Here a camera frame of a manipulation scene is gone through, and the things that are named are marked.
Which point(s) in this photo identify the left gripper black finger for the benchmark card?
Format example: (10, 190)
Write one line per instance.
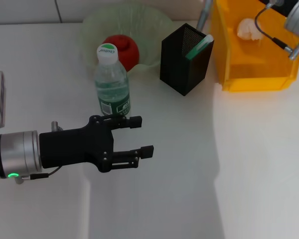
(147, 151)
(135, 122)

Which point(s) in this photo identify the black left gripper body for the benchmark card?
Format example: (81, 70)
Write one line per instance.
(77, 147)

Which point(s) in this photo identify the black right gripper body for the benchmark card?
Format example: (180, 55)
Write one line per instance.
(284, 6)

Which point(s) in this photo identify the clear plastic water bottle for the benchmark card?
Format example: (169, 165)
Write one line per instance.
(112, 87)

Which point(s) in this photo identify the white paper ball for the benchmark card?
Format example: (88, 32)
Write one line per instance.
(248, 28)

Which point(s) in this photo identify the black mesh pen holder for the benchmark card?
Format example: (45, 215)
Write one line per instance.
(179, 72)

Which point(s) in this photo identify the red-orange fruit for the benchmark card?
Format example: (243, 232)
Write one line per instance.
(129, 52)

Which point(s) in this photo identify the grey marker pen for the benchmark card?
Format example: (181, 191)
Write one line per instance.
(204, 15)

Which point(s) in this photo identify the green utility knife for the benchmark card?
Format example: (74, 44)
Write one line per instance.
(196, 49)

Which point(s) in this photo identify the translucent green fruit bowl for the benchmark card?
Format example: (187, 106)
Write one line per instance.
(149, 32)

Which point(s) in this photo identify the yellow plastic bin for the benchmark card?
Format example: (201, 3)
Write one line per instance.
(246, 67)

